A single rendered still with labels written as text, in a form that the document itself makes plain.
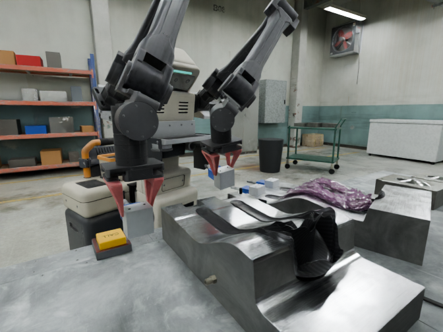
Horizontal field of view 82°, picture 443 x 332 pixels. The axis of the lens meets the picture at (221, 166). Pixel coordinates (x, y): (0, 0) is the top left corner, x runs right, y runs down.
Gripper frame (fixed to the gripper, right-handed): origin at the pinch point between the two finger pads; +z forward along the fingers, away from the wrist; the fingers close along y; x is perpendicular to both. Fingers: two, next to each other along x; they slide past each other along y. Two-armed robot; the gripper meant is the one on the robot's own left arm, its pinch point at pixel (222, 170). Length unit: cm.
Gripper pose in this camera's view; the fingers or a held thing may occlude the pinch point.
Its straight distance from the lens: 74.3
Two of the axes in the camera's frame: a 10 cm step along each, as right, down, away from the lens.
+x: -5.5, -3.2, 7.7
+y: 8.4, -2.5, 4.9
